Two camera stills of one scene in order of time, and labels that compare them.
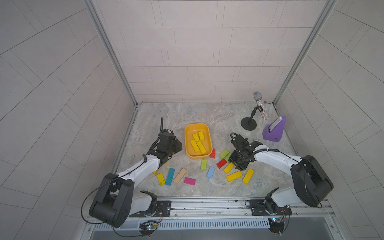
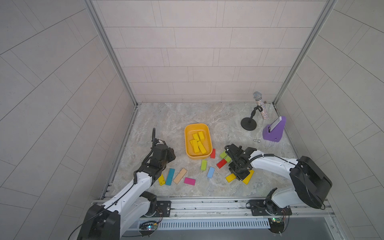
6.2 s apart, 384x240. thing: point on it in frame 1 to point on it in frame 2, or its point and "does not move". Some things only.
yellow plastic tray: x=198 y=141 does not move
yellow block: x=201 y=147 does not move
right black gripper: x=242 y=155 to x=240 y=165
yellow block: x=194 y=145 does not move
